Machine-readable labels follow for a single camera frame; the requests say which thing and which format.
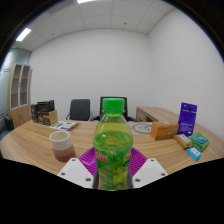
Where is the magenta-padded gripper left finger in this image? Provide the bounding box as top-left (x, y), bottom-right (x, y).
top-left (57, 147), bottom-right (100, 190)

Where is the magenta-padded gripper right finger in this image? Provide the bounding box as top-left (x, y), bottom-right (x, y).
top-left (127, 147), bottom-right (169, 190)

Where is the green drink bottle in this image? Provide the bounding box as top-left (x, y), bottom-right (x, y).
top-left (92, 97), bottom-right (134, 191)

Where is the white and brown ceramic cup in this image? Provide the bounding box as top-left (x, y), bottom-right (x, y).
top-left (49, 130), bottom-right (77, 163)

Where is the orange-brown carton box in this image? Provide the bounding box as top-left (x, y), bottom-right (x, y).
top-left (149, 121), bottom-right (180, 141)

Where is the small tan box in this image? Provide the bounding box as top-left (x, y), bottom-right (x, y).
top-left (172, 133), bottom-right (194, 150)

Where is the white printed leaflet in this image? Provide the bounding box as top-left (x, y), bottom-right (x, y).
top-left (49, 120), bottom-right (79, 131)

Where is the small blue packet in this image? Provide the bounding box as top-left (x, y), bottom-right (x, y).
top-left (186, 146), bottom-right (203, 162)

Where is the wooden side desk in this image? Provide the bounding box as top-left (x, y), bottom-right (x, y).
top-left (135, 106), bottom-right (181, 125)

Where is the green packet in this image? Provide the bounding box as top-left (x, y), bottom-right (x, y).
top-left (188, 132), bottom-right (211, 153)

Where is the black mesh office chair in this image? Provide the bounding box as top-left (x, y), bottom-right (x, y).
top-left (90, 96), bottom-right (138, 123)

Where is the brown cardboard box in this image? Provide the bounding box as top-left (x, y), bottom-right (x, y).
top-left (37, 109), bottom-right (59, 127)

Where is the purple packet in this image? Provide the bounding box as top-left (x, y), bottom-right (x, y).
top-left (177, 102), bottom-right (198, 137)

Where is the small dark brown box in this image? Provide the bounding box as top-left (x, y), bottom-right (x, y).
top-left (30, 104), bottom-right (39, 123)

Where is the black cardboard box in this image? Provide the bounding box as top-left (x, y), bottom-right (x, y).
top-left (36, 99), bottom-right (55, 114)

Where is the wooden cabinet with glass doors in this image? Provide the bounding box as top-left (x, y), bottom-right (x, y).
top-left (7, 63), bottom-right (33, 129)

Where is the rectangular ceiling light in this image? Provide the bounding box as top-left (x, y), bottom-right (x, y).
top-left (76, 0), bottom-right (98, 5)
top-left (15, 27), bottom-right (33, 43)

